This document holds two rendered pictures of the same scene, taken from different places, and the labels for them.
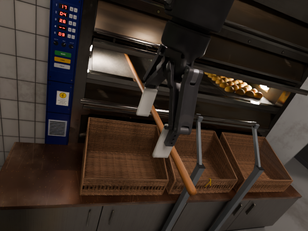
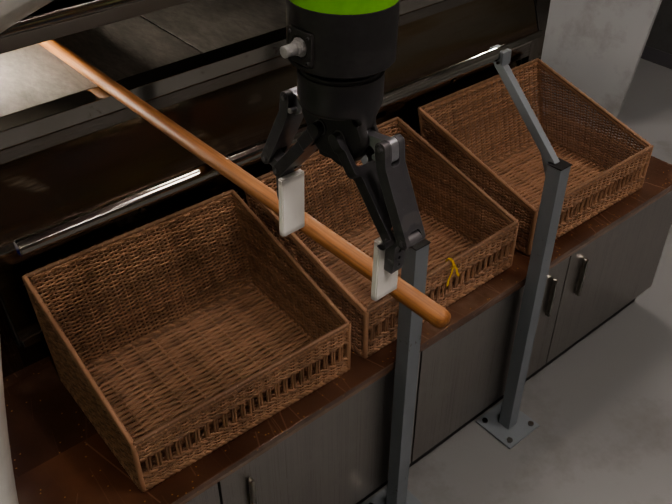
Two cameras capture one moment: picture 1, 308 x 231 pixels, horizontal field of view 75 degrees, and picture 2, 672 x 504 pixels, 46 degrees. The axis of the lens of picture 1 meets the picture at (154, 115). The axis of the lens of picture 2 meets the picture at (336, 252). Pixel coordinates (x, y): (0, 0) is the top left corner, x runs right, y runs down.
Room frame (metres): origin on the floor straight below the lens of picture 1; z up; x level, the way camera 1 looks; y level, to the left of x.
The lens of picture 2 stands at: (-0.26, 0.17, 1.96)
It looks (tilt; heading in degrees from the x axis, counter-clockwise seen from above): 38 degrees down; 344
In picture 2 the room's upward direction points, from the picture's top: straight up
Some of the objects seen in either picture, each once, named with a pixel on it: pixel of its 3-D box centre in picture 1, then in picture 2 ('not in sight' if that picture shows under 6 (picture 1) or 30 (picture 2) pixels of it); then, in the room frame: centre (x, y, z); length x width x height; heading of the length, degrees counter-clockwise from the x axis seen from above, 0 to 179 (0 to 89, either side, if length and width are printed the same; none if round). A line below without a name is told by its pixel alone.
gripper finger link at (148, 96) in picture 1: (146, 102); (291, 203); (0.41, 0.03, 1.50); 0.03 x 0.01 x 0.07; 116
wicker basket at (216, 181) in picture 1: (194, 158); (382, 226); (1.35, -0.43, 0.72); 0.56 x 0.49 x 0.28; 114
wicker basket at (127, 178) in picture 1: (124, 155); (192, 324); (1.12, 0.11, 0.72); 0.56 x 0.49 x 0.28; 112
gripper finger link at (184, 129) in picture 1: (175, 136); (402, 251); (0.27, -0.04, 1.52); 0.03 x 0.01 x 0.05; 26
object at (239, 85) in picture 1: (230, 81); not in sight; (2.23, -0.67, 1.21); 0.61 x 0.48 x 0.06; 24
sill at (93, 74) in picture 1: (200, 94); (308, 33); (1.62, -0.31, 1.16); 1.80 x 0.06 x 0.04; 114
